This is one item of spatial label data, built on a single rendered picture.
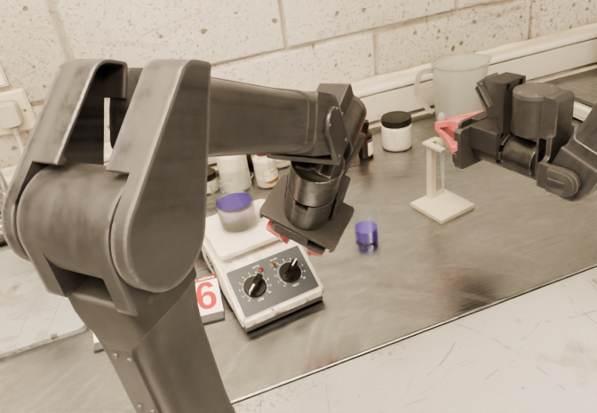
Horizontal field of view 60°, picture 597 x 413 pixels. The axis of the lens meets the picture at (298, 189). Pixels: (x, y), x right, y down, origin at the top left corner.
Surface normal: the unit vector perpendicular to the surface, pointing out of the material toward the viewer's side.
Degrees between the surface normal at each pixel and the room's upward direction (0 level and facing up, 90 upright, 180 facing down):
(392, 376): 0
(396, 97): 90
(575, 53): 90
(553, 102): 90
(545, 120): 90
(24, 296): 0
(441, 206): 0
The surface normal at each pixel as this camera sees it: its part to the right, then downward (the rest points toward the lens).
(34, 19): 0.33, 0.44
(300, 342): -0.13, -0.86
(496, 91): -0.86, 0.35
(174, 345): 0.89, 0.24
